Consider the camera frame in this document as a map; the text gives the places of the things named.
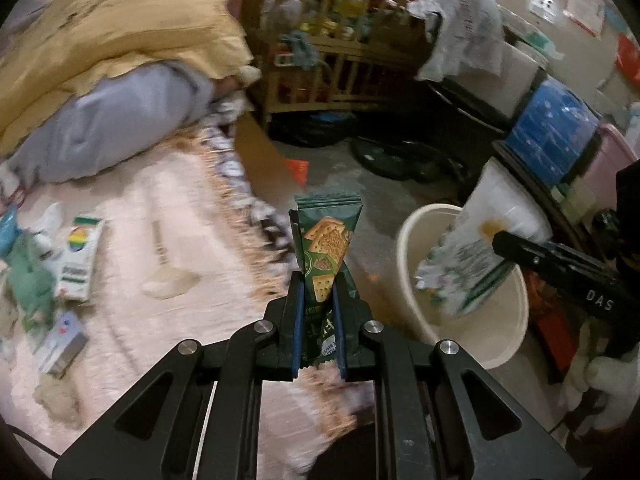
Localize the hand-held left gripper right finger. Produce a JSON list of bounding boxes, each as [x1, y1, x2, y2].
[[332, 272, 587, 480]]

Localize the green cracker packet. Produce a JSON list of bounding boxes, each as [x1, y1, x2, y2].
[[288, 195, 364, 367]]

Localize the blue plastic-wrapped package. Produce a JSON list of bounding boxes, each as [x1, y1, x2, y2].
[[504, 79, 600, 188]]

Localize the blue and white small box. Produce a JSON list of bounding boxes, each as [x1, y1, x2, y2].
[[34, 310, 89, 379]]

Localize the wall poster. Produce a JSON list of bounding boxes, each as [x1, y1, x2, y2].
[[565, 0, 607, 40]]

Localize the white sack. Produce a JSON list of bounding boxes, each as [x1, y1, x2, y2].
[[459, 156, 555, 243]]

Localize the white printed snack packet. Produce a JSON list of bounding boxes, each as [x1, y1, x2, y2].
[[414, 220, 522, 317]]

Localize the pink plastic container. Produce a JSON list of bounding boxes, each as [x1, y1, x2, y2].
[[580, 124, 640, 213]]

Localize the white crumpled plastic wrapper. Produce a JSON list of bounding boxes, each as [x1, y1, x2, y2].
[[37, 202, 67, 247]]

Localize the wooden crib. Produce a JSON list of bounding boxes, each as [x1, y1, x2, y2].
[[241, 0, 433, 128]]

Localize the red wall decoration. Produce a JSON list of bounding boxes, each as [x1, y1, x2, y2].
[[616, 34, 640, 88]]

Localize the white wall socket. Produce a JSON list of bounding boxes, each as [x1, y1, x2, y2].
[[529, 0, 557, 24]]

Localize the wooden bed frame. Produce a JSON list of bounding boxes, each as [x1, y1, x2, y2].
[[234, 112, 281, 196]]

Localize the black stroller wheel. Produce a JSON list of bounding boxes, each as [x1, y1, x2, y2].
[[349, 135, 473, 183]]

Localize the white box with rainbow print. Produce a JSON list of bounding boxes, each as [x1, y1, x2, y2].
[[54, 216, 104, 304]]

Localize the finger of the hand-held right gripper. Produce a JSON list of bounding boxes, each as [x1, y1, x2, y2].
[[492, 231, 576, 293]]

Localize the orange-red box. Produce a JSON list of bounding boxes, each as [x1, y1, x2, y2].
[[284, 157, 310, 187]]

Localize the white plush toy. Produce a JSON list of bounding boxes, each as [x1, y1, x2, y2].
[[559, 319, 640, 443]]

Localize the white printed cloth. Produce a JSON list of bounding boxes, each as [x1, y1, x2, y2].
[[407, 0, 507, 83]]

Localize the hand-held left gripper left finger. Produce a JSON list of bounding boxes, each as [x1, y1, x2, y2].
[[52, 271, 307, 480]]

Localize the yellow blanket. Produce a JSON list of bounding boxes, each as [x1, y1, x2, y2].
[[0, 0, 257, 153]]

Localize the white plastic bin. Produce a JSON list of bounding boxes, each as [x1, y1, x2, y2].
[[397, 203, 530, 369]]

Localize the bed with patterned cover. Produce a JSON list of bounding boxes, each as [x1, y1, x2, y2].
[[0, 107, 377, 480]]

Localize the green crumpled wrapper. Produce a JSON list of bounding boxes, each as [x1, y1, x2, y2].
[[7, 237, 57, 313]]

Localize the black bag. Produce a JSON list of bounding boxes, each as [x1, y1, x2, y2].
[[270, 112, 358, 148]]

